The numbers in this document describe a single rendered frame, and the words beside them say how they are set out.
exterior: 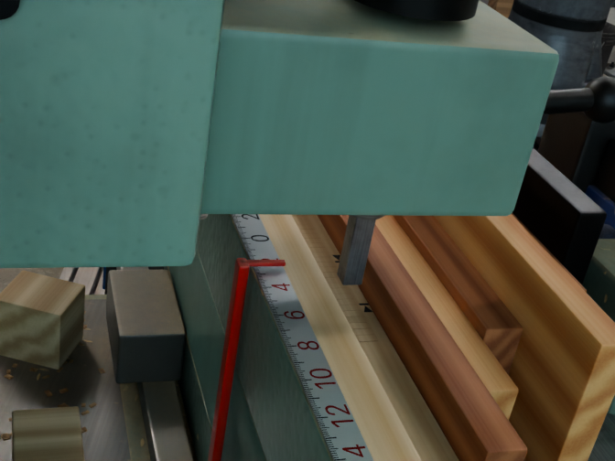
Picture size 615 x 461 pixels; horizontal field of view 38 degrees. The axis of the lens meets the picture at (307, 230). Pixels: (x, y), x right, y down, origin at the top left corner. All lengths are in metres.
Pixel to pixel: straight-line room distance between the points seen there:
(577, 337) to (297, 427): 0.11
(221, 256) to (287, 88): 0.15
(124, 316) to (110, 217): 0.26
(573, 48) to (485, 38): 0.82
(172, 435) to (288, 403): 0.18
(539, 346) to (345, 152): 0.12
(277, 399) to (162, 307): 0.20
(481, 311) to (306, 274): 0.08
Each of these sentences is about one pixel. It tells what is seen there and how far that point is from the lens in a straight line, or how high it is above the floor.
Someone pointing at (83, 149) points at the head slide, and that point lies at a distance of 0.27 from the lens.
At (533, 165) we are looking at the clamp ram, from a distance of 0.44.
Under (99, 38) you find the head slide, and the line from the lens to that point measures 0.25.
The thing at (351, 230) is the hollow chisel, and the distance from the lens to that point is 0.38.
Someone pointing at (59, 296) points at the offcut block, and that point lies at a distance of 0.56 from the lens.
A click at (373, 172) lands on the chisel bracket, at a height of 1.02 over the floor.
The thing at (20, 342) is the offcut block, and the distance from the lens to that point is 0.57.
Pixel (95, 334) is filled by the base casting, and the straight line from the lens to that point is 0.60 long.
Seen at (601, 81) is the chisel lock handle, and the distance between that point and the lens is 0.40.
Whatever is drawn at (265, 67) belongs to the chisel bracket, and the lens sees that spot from 0.30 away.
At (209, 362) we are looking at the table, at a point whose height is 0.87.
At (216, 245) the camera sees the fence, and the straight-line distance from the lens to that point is 0.45.
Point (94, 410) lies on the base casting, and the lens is 0.54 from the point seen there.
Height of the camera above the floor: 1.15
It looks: 28 degrees down
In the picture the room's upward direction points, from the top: 10 degrees clockwise
